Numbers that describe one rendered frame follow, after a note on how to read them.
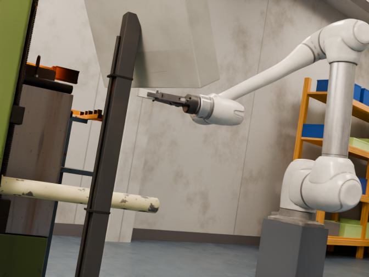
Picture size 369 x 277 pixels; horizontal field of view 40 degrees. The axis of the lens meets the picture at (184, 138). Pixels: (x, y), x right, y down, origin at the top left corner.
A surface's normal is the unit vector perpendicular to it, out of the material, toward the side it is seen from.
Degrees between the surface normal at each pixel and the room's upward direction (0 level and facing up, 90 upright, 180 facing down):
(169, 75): 120
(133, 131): 90
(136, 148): 90
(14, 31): 90
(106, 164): 90
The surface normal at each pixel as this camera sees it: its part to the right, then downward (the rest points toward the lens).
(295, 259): -0.72, -0.17
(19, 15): 0.42, -0.01
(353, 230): 0.72, 0.06
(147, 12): -0.63, 0.35
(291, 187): -0.89, -0.16
